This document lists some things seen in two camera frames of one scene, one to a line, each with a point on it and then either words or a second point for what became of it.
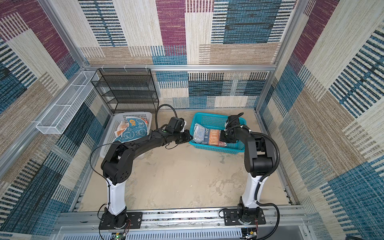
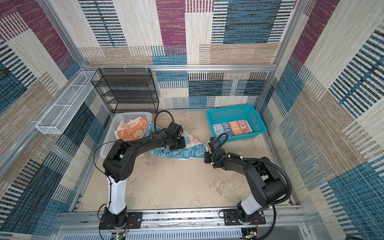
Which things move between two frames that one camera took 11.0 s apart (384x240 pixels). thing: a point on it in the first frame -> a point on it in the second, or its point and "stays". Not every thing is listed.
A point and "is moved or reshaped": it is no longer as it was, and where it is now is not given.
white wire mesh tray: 59,116 stays
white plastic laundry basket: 116,118 stays
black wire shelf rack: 127,90 stays
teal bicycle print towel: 136,128 -> 194,149
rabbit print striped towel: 203,135 is moved or reshaped
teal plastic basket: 217,121 -> 234,122
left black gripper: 187,134 -> 182,145
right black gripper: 223,138 -> 207,159
